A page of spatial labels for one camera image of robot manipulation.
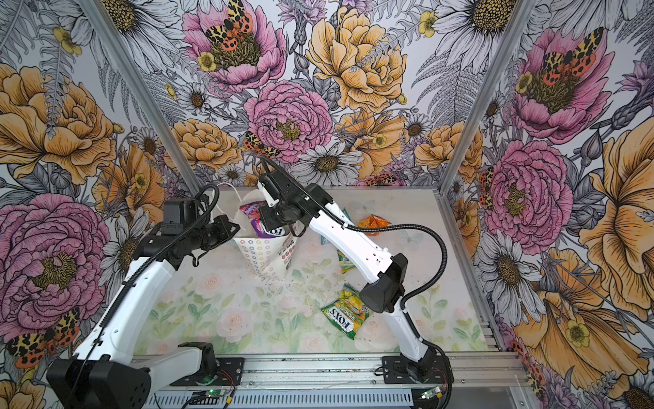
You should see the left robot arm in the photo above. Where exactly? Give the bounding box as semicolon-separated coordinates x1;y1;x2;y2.
47;215;240;408

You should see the aluminium corner post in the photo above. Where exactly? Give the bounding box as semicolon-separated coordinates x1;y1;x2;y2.
80;1;200;194
439;0;536;196

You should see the left aluminium corner post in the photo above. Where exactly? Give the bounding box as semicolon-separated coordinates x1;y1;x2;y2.
80;1;200;194

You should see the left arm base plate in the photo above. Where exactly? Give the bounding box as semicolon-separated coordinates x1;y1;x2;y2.
171;357;245;387

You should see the yellow green fox's packet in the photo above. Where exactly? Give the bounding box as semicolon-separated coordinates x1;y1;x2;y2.
337;250;357;274
321;284;371;339

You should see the yellow green Fox's packet front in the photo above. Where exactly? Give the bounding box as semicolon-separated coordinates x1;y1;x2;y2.
321;284;371;339

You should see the right aluminium corner post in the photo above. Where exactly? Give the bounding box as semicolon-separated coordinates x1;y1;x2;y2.
439;0;536;196

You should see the aluminium front rail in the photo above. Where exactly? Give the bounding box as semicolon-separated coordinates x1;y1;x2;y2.
129;351;529;390

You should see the yellow green Fox's packet back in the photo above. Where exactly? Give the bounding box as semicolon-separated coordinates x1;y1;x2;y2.
337;250;357;274

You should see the purple Fox's candy packet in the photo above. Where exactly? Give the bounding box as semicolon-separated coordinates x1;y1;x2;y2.
239;201;287;239

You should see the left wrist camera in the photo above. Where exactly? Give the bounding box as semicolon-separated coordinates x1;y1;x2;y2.
163;198;208;228

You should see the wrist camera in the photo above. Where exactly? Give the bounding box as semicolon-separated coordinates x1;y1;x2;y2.
163;198;208;228
257;166;301;207

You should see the white patterned paper bag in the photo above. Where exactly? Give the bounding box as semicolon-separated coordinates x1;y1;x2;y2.
216;182;296;282

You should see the teal snack packet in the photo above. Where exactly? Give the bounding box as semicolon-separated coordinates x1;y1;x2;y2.
316;207;354;250

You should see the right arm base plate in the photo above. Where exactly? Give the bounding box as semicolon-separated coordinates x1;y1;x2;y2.
381;355;455;385

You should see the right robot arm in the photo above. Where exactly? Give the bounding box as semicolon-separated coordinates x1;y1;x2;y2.
257;178;449;383

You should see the orange snack packet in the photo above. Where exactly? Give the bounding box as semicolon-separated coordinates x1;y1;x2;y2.
358;215;390;230

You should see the right black corrugated cable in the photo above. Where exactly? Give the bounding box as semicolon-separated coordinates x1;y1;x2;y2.
254;152;454;409

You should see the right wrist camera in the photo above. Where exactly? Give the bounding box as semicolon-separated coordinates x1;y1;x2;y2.
257;166;301;207

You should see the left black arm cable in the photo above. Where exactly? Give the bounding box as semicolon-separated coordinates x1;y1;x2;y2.
60;183;221;409

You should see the white vented cable duct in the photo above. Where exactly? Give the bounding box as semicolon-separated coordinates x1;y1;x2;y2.
144;389;414;408

